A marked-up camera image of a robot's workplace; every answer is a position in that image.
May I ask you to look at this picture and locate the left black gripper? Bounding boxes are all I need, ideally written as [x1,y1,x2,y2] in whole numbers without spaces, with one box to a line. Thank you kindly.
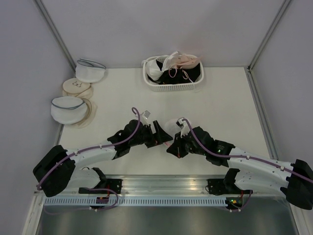
[130,120,173,148]

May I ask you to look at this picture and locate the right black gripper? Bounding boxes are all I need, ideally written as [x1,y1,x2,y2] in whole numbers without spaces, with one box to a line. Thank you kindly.
[167,131,207,159]

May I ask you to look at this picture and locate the pink-trimmed mesh laundry bag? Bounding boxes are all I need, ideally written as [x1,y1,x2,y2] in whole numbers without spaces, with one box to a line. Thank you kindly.
[164,118,181,147]

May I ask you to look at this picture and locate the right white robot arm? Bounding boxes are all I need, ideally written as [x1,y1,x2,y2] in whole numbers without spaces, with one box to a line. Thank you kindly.
[166,127,313,210]

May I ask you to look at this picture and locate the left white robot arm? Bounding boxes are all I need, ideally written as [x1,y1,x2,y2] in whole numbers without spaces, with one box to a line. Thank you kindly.
[33,119,173,197]

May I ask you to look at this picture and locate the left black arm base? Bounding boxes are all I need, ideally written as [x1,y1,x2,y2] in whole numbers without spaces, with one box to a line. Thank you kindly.
[78,179,123,194]

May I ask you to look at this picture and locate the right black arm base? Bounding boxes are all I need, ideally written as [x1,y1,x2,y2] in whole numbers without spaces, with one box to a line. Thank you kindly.
[206,178,253,195]

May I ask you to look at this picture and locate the white bra in basket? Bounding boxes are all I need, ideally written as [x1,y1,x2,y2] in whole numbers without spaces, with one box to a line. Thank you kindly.
[145,55,180,81]

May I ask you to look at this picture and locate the beige laundry bag lower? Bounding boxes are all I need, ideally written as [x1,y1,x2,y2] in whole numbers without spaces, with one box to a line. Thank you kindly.
[71,98,98,129]

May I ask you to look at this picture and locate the beige laundry bag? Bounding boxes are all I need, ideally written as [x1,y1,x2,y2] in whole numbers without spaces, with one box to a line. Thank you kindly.
[62,78,93,99]
[71,98,98,129]

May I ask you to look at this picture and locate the pink bra in basket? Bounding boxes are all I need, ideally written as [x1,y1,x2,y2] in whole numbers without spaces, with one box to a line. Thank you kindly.
[170,54,201,70]

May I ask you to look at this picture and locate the blue-trimmed laundry bag front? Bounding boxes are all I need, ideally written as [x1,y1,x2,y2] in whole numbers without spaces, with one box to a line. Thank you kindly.
[50,96,88,125]

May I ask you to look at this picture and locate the blue-trimmed laundry bag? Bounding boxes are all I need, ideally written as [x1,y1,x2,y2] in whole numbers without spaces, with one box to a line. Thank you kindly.
[50,96,88,125]
[75,58,106,83]

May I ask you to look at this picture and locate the blue-trimmed laundry bag rear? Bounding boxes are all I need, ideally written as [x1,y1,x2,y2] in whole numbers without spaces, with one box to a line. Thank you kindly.
[75,58,106,83]

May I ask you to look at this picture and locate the beige laundry bag upper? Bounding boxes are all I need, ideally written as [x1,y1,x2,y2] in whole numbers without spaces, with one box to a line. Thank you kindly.
[62,78,93,99]

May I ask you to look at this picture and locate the white plastic basket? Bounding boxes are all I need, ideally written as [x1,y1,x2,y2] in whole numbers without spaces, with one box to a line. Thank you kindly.
[141,56,204,92]

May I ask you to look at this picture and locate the black garments in basket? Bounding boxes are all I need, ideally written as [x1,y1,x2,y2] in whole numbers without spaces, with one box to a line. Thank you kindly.
[144,64,201,85]

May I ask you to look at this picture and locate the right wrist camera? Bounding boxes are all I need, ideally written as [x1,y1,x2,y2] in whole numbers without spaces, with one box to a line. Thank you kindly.
[176,117,191,138]

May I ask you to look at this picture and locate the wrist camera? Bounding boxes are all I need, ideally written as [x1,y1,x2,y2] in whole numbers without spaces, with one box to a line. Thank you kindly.
[176,117,191,138]
[141,110,151,120]

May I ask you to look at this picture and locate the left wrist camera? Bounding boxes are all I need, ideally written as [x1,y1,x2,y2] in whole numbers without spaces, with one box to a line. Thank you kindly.
[141,110,151,120]

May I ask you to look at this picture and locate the white slotted cable duct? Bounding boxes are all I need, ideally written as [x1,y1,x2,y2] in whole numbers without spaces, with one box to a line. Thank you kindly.
[44,196,227,207]

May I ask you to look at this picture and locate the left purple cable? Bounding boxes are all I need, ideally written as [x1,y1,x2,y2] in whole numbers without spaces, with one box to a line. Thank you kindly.
[36,107,141,215]

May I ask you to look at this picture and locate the purple cable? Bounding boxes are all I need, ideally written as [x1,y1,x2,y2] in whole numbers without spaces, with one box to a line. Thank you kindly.
[182,118,313,213]
[36,107,141,215]

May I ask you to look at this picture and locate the aluminium mounting rail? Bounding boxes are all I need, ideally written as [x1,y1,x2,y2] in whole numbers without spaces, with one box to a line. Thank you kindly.
[34,174,300,195]

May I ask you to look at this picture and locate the right aluminium frame post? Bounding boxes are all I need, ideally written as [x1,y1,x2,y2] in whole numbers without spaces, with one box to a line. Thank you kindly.
[246,0,294,73]

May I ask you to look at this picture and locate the aluminium frame post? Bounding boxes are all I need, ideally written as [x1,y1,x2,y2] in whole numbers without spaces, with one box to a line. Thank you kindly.
[246,0,294,73]
[33,0,76,72]

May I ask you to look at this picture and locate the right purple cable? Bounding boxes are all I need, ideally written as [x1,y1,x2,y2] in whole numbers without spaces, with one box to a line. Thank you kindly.
[182,118,313,213]

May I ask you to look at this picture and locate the left aluminium frame post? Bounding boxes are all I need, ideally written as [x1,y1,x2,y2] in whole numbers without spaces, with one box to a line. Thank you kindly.
[33,0,76,72]

